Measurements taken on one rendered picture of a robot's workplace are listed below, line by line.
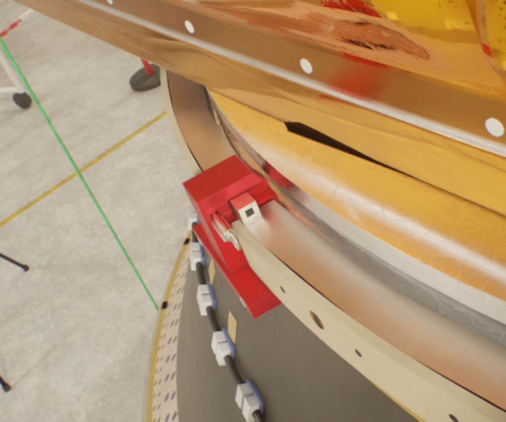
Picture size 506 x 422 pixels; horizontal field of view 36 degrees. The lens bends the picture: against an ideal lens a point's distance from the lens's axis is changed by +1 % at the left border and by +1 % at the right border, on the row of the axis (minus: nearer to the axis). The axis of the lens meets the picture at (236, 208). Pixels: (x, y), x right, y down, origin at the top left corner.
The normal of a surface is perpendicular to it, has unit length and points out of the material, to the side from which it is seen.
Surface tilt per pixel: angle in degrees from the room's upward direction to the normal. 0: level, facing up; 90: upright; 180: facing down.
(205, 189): 0
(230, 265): 90
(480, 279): 0
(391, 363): 90
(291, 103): 90
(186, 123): 0
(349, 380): 62
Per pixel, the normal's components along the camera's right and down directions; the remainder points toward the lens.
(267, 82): -0.76, 0.57
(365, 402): -0.86, 0.14
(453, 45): -0.47, 0.86
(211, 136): -0.32, -0.75
